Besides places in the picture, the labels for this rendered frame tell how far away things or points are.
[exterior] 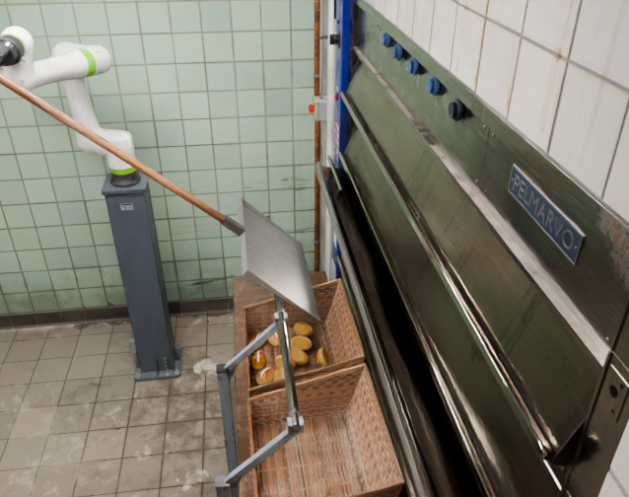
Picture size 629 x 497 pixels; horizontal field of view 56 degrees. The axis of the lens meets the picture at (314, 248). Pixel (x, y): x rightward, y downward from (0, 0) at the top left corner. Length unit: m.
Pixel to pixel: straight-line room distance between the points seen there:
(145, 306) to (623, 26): 2.87
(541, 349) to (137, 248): 2.41
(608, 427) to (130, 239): 2.57
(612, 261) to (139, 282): 2.69
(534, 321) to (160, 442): 2.52
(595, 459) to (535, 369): 0.18
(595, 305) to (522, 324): 0.21
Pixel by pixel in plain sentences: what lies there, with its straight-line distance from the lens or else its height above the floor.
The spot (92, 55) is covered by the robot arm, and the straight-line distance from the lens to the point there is 2.77.
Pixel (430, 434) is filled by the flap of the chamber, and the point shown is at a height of 1.41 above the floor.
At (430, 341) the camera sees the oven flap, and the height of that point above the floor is 1.47.
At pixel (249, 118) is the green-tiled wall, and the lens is 3.44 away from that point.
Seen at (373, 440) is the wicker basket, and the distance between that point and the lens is 2.26.
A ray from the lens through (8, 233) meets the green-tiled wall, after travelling 3.94.
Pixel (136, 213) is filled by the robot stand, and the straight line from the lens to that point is 3.06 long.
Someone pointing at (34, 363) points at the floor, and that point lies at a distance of 3.99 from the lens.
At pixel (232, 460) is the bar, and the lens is 2.57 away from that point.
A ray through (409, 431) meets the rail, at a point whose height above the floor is 1.44.
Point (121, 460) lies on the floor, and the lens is 3.29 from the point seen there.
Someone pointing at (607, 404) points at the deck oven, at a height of 1.86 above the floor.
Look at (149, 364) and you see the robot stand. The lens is 3.62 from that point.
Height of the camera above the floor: 2.46
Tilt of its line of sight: 32 degrees down
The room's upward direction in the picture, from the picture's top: straight up
